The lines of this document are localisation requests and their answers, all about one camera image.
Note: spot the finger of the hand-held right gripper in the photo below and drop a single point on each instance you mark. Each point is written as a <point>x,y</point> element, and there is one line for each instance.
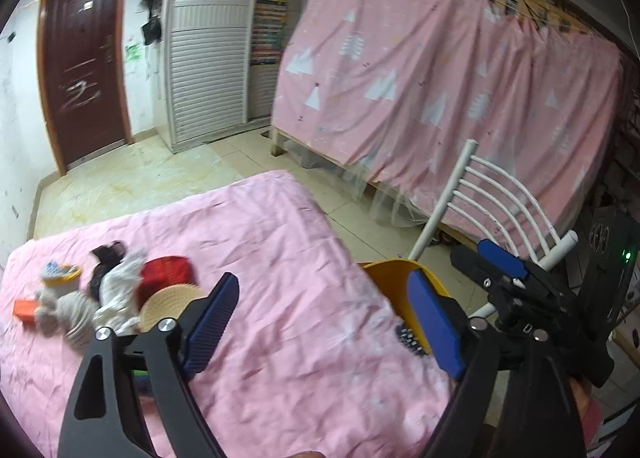
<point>472,265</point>
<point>500,258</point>

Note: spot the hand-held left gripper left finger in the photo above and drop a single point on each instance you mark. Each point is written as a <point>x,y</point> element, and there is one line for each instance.
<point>212,323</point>

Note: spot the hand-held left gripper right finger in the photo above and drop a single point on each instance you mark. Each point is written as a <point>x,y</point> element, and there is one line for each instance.
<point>435,323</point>

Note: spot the yellow plastic bin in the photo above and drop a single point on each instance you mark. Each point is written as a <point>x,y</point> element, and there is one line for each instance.
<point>390,283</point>

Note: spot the orange thread spool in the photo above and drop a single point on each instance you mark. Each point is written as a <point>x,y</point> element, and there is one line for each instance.
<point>24,310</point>

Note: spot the person's right forearm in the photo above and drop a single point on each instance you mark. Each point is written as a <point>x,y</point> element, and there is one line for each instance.
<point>587,413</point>

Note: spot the black dotted item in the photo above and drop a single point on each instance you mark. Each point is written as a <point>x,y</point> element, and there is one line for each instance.
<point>409,339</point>

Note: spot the beige woven bowl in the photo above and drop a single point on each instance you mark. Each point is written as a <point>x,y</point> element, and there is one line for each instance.
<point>167,307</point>

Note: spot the pink sheet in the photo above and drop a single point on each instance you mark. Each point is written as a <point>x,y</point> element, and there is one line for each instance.
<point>275,263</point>

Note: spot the white metal chair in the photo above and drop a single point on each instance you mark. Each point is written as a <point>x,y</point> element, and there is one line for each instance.
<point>465,172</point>

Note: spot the white crumpled cloth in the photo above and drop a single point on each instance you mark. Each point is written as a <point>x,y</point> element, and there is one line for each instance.
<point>117,288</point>

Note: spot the white mosquito net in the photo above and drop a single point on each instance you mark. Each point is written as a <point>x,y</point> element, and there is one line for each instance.
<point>380,198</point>

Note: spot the black crumpled cloth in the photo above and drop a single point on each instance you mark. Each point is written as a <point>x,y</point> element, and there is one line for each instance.
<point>105,258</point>

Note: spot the grey white sock bundle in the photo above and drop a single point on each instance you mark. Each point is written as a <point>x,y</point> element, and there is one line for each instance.
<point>65,318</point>

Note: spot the blue white yellow-rimmed cup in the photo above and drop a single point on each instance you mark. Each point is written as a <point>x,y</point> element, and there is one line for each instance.
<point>57,274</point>

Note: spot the pink printed bed curtain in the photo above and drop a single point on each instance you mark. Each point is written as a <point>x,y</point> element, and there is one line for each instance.
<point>425,87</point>

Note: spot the white shutter cabinet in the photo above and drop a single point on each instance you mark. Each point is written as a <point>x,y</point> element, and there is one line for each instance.
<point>210,62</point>

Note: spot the dark brown door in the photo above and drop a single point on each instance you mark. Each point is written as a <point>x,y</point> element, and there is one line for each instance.
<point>85,62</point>

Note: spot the colourful chart poster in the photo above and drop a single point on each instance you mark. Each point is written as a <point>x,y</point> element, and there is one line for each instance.
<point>270,32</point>

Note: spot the black hanging bag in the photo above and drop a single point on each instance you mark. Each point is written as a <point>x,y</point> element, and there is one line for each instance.
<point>151,31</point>

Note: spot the green wall sticker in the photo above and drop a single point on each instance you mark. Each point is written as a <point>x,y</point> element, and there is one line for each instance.
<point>132,51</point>

